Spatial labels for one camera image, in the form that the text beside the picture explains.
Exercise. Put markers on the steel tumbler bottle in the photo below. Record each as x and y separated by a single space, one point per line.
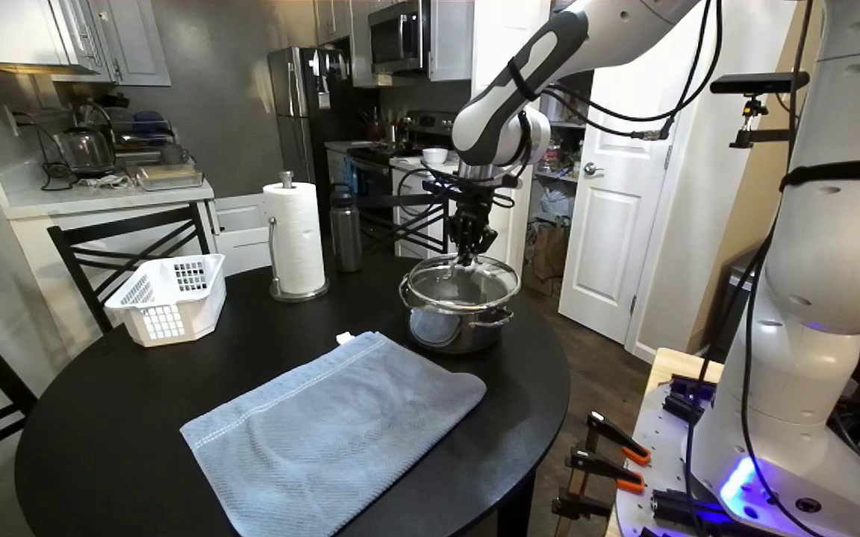
348 232

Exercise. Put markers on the black camera on stand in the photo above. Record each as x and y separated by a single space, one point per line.
760 83

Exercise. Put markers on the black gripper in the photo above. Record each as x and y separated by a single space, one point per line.
474 206

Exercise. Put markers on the round glass pot lid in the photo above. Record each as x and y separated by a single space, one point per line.
456 285

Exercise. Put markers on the steel microwave oven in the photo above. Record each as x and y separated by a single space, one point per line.
399 33

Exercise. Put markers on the robot mounting platform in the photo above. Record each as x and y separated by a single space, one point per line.
669 447

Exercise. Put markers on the white panel door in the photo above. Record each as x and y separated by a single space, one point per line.
612 226

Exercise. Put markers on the white paper towel roll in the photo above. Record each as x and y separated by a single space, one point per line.
296 238

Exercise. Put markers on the blue cloth towel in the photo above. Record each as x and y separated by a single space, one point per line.
329 437

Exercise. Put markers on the black refrigerator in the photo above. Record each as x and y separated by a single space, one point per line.
315 100

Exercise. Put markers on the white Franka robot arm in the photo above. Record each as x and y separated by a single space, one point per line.
827 258

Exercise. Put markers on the black coffee maker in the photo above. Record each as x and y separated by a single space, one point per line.
76 143

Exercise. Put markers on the white kitchen counter cabinet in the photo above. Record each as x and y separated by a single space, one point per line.
102 212

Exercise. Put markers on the stainless steel pot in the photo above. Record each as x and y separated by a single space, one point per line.
456 332

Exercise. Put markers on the white plastic basket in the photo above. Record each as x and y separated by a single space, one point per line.
166 298

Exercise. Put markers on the white upper kitchen cabinet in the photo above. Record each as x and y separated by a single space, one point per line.
60 33

